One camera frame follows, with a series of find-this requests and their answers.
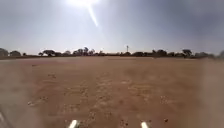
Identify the row of trees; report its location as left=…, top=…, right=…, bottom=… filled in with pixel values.
left=0, top=46, right=224, bottom=60

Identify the robot's own part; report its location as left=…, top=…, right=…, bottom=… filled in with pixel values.
left=68, top=119, right=79, bottom=128
left=140, top=121, right=149, bottom=128

